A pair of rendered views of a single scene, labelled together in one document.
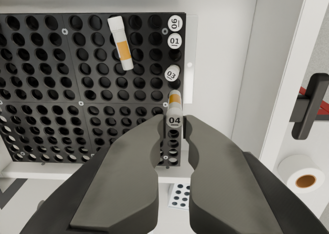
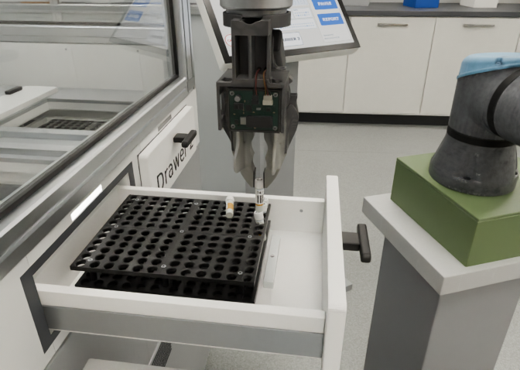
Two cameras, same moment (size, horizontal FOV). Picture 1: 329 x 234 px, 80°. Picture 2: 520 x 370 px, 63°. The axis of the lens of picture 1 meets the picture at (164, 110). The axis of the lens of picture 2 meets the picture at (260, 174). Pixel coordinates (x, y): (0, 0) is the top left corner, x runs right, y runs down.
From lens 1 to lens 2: 57 cm
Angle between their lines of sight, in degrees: 91
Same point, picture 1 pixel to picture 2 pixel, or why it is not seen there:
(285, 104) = (333, 217)
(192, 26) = (276, 238)
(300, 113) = (355, 238)
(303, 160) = not seen: outside the picture
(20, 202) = (13, 310)
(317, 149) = not seen: outside the picture
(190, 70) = (273, 259)
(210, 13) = (290, 241)
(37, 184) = (19, 344)
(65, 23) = (198, 201)
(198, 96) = (279, 286)
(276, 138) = (336, 234)
